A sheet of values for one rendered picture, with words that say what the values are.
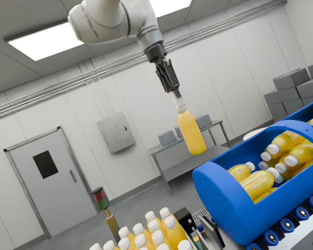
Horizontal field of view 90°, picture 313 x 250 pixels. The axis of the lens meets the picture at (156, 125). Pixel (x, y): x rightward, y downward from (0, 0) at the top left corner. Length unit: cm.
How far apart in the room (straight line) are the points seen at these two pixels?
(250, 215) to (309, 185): 25
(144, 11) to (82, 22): 21
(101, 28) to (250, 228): 72
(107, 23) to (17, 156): 429
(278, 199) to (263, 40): 530
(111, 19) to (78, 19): 9
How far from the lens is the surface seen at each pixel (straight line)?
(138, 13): 62
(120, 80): 405
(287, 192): 68
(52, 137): 424
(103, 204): 95
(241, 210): 58
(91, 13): 54
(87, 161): 409
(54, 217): 466
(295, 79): 421
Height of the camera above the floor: 148
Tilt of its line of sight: 2 degrees down
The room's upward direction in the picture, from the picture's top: 24 degrees counter-clockwise
